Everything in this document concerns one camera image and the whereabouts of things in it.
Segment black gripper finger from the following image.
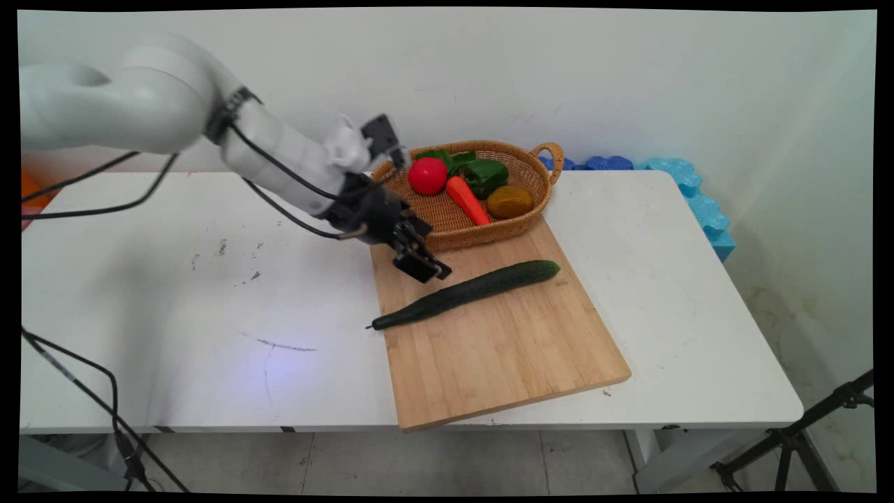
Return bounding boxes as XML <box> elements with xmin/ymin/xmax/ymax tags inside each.
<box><xmin>404</xmin><ymin>215</ymin><xmax>453</xmax><ymax>279</ymax></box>
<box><xmin>390</xmin><ymin>236</ymin><xmax>441</xmax><ymax>284</ymax></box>

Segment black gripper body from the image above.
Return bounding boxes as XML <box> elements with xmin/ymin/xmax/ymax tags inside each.
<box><xmin>325</xmin><ymin>175</ymin><xmax>420</xmax><ymax>247</ymax></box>

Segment orange carrot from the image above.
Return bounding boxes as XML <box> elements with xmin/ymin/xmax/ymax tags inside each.
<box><xmin>446</xmin><ymin>176</ymin><xmax>492</xmax><ymax>226</ymax></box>

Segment long dark green cucumber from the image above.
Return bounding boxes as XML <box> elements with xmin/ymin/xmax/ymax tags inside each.
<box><xmin>365</xmin><ymin>260</ymin><xmax>562</xmax><ymax>331</ymax></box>

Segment red tomato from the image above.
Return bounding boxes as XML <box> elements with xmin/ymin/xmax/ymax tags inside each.
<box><xmin>408</xmin><ymin>157</ymin><xmax>448</xmax><ymax>196</ymax></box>

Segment green leafy vegetable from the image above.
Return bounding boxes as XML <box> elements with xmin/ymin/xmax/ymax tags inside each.
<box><xmin>416</xmin><ymin>149</ymin><xmax>477</xmax><ymax>175</ymax></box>

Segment yellow-brown potato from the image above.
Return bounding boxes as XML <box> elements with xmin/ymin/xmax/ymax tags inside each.
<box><xmin>486</xmin><ymin>185</ymin><xmax>535</xmax><ymax>220</ymax></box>

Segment green bell pepper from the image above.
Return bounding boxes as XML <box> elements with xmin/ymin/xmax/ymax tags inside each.
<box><xmin>462</xmin><ymin>159</ymin><xmax>509</xmax><ymax>199</ymax></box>

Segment wooden cutting board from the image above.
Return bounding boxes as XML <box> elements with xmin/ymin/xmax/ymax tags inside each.
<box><xmin>369</xmin><ymin>213</ymin><xmax>633</xmax><ymax>432</ymax></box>

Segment blue foam mat piece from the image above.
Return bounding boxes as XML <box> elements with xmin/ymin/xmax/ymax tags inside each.
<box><xmin>646</xmin><ymin>157</ymin><xmax>736</xmax><ymax>263</ymax></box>
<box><xmin>536</xmin><ymin>155</ymin><xmax>635</xmax><ymax>173</ymax></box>

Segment white table leg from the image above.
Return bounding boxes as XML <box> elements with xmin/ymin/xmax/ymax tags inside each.
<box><xmin>624</xmin><ymin>428</ymin><xmax>752</xmax><ymax>494</ymax></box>

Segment orange object behind table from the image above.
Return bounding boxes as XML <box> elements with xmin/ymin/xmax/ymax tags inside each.
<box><xmin>21</xmin><ymin>170</ymin><xmax>53</xmax><ymax>210</ymax></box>

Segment grey table leg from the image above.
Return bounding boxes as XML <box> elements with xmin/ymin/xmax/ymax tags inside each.
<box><xmin>20</xmin><ymin>435</ymin><xmax>130</xmax><ymax>493</ymax></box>

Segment black tripod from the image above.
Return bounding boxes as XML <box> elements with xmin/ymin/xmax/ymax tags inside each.
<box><xmin>711</xmin><ymin>369</ymin><xmax>875</xmax><ymax>493</ymax></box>

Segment woven wicker basket with handles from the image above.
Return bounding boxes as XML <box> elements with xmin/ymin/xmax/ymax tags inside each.
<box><xmin>370</xmin><ymin>140</ymin><xmax>565</xmax><ymax>252</ymax></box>

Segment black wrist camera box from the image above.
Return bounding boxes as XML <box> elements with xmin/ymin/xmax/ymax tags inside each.
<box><xmin>360</xmin><ymin>114</ymin><xmax>411</xmax><ymax>170</ymax></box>

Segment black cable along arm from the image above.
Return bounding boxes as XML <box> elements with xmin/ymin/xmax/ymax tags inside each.
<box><xmin>229</xmin><ymin>123</ymin><xmax>383</xmax><ymax>203</ymax></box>
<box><xmin>242</xmin><ymin>178</ymin><xmax>368</xmax><ymax>241</ymax></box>

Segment black hanging cable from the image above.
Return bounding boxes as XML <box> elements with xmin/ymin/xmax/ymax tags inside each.
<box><xmin>21</xmin><ymin>151</ymin><xmax>142</xmax><ymax>205</ymax></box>
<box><xmin>21</xmin><ymin>152</ymin><xmax>179</xmax><ymax>221</ymax></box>

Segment black floor cable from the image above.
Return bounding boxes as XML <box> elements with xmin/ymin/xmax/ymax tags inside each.
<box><xmin>21</xmin><ymin>333</ymin><xmax>191</xmax><ymax>494</ymax></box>
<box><xmin>21</xmin><ymin>327</ymin><xmax>153</xmax><ymax>491</ymax></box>

